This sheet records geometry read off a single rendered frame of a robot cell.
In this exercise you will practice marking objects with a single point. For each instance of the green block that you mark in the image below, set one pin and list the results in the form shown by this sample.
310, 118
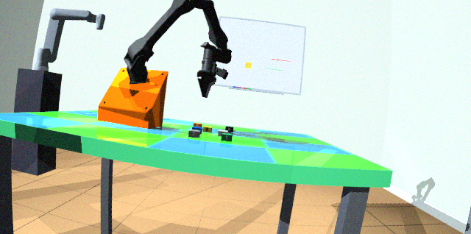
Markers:
226, 137

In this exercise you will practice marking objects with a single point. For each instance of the yellow block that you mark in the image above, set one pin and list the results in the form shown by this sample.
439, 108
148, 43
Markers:
207, 129

